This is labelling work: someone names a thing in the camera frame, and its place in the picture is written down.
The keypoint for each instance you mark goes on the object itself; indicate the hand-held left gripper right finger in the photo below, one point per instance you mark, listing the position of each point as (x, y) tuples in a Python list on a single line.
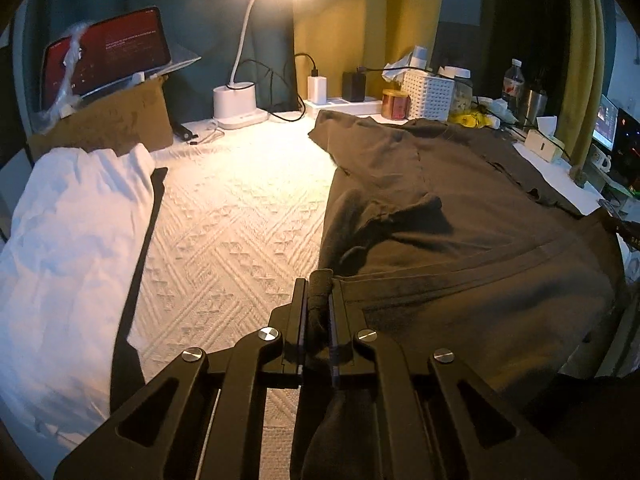
[(336, 325)]

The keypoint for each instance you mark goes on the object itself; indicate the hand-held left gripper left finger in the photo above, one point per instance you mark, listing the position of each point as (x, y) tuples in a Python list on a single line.
[(299, 321)]

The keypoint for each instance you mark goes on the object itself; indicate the dark olive t-shirt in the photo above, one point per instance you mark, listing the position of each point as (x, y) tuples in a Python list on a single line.
[(475, 260)]

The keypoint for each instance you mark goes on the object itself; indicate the white mug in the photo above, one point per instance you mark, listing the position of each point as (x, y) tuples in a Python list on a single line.
[(600, 161)]

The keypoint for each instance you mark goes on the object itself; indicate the white paper sheet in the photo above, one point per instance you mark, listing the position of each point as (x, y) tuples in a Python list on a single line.
[(560, 180)]

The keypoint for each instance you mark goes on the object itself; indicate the dark computer case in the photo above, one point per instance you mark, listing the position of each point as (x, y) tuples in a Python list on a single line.
[(629, 145)]

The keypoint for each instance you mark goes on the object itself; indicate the computer monitor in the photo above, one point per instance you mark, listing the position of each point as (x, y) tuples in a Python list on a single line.
[(605, 122)]

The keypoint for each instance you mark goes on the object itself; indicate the tissue box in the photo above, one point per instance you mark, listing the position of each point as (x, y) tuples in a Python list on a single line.
[(542, 147)]

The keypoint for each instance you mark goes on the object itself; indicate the white textured table cover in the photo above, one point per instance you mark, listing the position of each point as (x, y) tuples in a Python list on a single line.
[(240, 210)]

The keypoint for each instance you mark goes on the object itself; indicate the steel tumbler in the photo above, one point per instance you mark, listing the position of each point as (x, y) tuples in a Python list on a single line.
[(534, 105)]

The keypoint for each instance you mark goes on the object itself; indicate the crumpled white wrapper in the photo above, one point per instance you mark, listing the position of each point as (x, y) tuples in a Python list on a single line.
[(500, 109)]

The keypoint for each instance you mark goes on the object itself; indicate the yellow curtain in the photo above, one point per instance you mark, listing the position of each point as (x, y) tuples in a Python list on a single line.
[(585, 60)]

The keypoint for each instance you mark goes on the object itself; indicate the plastic water bottle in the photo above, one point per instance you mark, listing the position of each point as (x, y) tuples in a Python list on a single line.
[(512, 82)]

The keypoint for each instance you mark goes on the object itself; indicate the yellow snack packet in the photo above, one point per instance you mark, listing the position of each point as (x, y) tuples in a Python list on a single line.
[(470, 119)]

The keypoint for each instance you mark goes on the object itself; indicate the white power strip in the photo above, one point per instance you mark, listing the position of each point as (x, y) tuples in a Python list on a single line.
[(350, 106)]

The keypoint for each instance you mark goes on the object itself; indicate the white desk lamp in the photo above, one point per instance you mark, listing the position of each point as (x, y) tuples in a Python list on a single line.
[(232, 105)]

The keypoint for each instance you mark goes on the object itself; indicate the copper red can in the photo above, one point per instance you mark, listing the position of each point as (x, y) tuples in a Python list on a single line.
[(396, 106)]

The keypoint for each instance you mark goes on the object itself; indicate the glass jar with white lid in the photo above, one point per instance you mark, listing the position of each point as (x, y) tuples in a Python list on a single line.
[(457, 74)]

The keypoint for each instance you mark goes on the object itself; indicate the black tablet stand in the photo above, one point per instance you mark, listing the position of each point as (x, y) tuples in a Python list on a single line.
[(179, 122)]

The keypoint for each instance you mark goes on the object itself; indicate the white charger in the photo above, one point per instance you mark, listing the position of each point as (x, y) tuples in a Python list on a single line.
[(317, 89)]

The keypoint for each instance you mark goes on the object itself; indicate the black charger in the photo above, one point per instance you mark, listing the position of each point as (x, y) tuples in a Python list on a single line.
[(354, 87)]

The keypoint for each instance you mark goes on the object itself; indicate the white plastic basket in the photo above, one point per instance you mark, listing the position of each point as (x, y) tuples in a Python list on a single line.
[(429, 95)]

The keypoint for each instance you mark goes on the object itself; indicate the white cloth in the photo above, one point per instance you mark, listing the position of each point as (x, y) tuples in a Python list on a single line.
[(65, 260)]

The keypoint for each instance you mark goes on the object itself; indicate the white tissue paper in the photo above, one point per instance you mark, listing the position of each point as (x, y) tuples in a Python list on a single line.
[(400, 71)]

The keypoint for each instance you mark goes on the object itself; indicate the brown cardboard box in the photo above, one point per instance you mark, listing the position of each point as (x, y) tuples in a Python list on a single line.
[(125, 120)]

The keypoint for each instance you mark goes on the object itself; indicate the pale blue carton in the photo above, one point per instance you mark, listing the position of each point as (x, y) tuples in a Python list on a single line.
[(419, 56)]

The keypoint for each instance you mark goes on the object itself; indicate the clear plastic bag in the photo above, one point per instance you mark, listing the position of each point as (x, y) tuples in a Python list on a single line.
[(70, 60)]

